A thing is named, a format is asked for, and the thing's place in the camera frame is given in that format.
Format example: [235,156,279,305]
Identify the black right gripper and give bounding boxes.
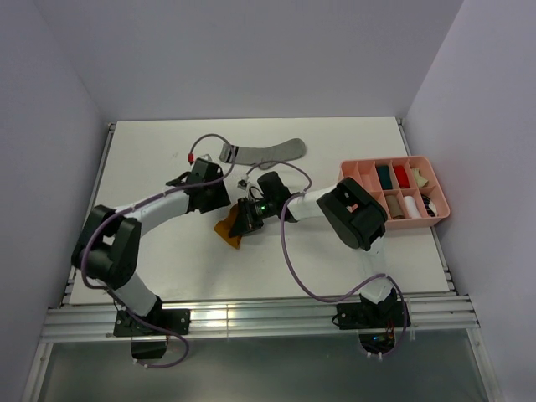
[230,197,277,238]

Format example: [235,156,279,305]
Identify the mustard yellow striped sock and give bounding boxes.
[214,205,242,250]

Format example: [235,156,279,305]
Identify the grey striped sock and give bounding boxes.
[219,138,307,168]

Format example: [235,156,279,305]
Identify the dark green reindeer sock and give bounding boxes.
[376,165,394,190]

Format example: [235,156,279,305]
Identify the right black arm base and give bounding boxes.
[331,296,411,360]

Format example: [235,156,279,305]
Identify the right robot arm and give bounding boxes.
[218,172,399,327]

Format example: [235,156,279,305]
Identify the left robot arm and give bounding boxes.
[71,157,230,334]

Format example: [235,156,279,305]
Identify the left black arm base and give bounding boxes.
[112,309,190,368]

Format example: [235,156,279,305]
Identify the brown rolled sock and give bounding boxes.
[385,195,405,220]

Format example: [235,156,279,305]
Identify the red rolled sock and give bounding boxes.
[393,165,410,188]

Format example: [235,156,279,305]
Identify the pink divided organizer tray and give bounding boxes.
[339,156,451,230]

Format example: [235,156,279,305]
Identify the white rolled sock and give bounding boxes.
[403,196,421,219]

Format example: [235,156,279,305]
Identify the beige rolled sock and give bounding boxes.
[411,167,430,188]

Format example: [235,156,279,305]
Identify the black white striped sock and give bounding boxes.
[421,194,437,218]

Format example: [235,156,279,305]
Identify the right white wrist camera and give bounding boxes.
[237,178,252,191]

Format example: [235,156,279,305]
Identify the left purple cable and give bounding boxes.
[80,133,236,369]

